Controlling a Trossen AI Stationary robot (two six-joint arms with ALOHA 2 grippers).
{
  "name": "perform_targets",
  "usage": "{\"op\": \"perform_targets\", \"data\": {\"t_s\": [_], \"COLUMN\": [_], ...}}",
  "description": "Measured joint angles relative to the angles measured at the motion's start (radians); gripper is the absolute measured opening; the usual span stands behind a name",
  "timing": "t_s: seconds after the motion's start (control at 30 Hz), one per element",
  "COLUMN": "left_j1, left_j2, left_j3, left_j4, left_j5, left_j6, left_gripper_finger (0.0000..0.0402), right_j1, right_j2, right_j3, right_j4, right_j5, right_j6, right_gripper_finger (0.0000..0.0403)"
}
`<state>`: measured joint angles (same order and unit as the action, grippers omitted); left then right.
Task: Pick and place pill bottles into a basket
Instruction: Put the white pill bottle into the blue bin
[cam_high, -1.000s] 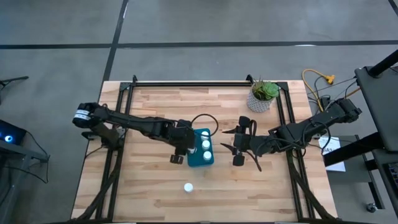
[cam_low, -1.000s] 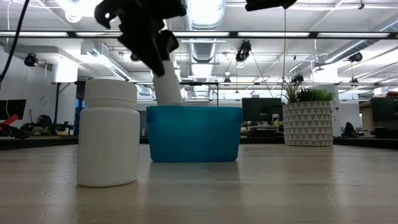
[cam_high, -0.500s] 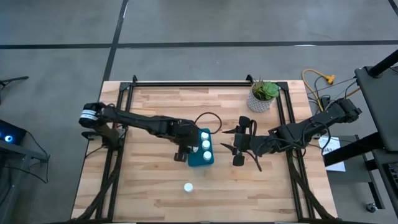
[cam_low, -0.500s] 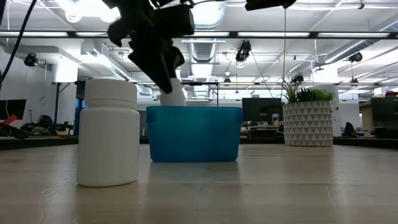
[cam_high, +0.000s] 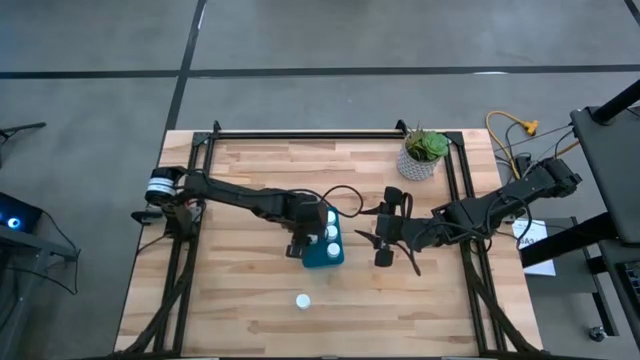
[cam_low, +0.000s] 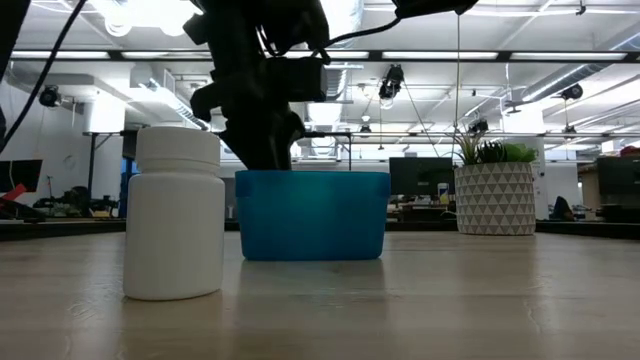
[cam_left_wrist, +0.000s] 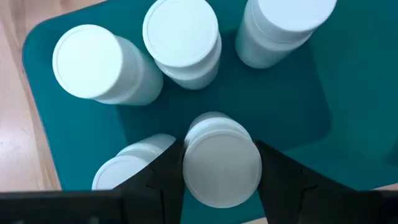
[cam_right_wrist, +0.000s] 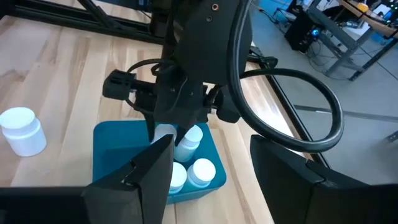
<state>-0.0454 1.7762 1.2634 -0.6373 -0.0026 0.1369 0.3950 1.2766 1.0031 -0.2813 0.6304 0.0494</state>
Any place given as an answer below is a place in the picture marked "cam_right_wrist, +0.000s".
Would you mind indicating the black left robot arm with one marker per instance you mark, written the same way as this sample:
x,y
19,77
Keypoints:
x,y
211,46

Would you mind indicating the desk with grey metal legs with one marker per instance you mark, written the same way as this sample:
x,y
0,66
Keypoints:
x,y
376,25

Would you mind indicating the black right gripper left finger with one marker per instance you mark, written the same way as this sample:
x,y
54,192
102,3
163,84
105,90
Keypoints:
x,y
140,193

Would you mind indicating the teal plastic basket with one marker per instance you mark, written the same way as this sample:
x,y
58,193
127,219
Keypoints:
x,y
115,149

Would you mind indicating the black aluminium table frame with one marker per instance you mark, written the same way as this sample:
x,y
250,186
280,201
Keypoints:
x,y
124,31

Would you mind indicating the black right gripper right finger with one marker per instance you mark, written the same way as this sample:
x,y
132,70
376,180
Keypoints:
x,y
289,186

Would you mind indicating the white pill bottle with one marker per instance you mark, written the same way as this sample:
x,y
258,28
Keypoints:
x,y
164,130
21,133
202,171
178,177
189,144

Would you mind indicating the black computer with blue light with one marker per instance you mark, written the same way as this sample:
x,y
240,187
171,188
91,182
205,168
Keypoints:
x,y
300,31

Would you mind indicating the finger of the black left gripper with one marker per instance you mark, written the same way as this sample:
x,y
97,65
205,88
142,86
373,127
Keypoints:
x,y
183,130
150,127

